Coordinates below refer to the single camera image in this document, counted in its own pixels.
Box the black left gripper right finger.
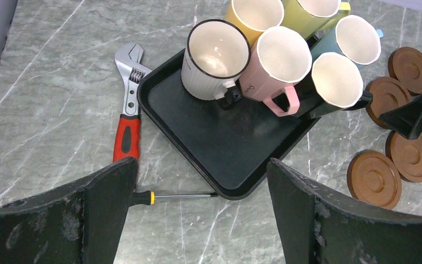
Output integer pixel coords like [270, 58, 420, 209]
[266, 158, 422, 263]

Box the blue mug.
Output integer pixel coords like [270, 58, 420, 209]
[310, 15, 384, 69]

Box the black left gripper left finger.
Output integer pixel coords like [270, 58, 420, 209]
[0, 157, 138, 263]

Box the brown wooden coaster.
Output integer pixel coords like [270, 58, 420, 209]
[366, 76, 413, 129]
[385, 131, 422, 183]
[347, 150, 402, 210]
[387, 47, 422, 95]

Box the yellow mug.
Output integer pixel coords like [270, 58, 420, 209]
[224, 0, 285, 46]

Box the black plastic tray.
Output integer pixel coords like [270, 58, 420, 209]
[137, 51, 317, 200]

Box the green mug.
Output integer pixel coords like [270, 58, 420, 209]
[281, 0, 351, 40]

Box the black yellow screwdriver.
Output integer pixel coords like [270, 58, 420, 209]
[129, 190, 219, 206]

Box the white ribbed mug black handle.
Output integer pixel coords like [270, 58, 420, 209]
[181, 19, 251, 110]

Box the pink mug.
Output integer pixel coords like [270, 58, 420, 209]
[238, 26, 313, 117]

